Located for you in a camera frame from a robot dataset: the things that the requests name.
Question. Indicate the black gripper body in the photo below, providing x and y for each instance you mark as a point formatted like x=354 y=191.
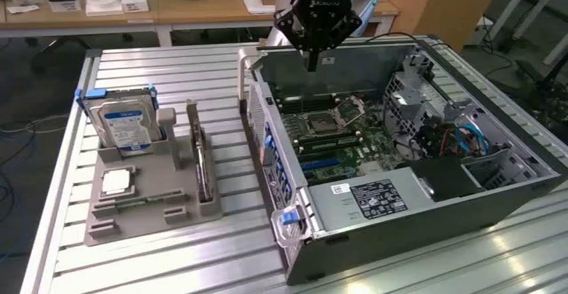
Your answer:
x=325 y=11

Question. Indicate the graphics card with black fan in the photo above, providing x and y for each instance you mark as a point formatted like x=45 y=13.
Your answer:
x=202 y=161

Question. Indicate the white paper stack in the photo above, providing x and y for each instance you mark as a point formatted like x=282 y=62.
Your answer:
x=258 y=3

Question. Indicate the wooden desk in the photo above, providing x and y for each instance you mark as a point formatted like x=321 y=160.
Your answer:
x=199 y=11

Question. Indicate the wooden cabinet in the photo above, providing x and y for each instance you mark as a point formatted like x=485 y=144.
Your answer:
x=445 y=8

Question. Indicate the metal disk bay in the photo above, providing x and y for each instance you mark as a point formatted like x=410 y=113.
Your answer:
x=510 y=161
x=399 y=91

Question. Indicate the metal socket cover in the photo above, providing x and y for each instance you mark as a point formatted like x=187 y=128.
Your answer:
x=353 y=106

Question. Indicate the CPU socket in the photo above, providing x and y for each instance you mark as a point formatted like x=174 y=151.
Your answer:
x=322 y=124

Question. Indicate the plain white box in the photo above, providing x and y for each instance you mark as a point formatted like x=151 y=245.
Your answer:
x=134 y=3

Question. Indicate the RAM stick with white labels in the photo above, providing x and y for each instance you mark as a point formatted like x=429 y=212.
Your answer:
x=331 y=142

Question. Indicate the green motherboard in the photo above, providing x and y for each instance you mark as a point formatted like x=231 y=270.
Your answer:
x=369 y=147

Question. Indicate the white box with white bowl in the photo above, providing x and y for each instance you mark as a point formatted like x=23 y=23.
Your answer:
x=105 y=6

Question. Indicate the hard disk with blue carrier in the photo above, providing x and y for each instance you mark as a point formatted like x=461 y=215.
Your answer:
x=125 y=124

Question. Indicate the white box with black top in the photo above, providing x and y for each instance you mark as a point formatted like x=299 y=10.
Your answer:
x=63 y=1

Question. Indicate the black plastic shroud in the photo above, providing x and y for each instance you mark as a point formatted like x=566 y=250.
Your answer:
x=445 y=181

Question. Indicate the grey power supply unit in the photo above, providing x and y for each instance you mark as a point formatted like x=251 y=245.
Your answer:
x=329 y=207

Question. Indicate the blue case release latch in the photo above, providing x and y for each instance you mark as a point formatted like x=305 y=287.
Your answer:
x=289 y=217

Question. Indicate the white paper slip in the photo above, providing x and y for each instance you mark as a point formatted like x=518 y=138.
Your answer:
x=22 y=8

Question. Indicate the silver CPU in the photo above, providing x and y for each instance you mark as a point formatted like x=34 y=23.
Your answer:
x=118 y=182

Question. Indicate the grey parts rack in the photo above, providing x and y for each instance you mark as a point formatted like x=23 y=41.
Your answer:
x=147 y=221

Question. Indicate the white table frame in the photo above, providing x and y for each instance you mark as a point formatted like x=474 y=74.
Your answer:
x=533 y=8

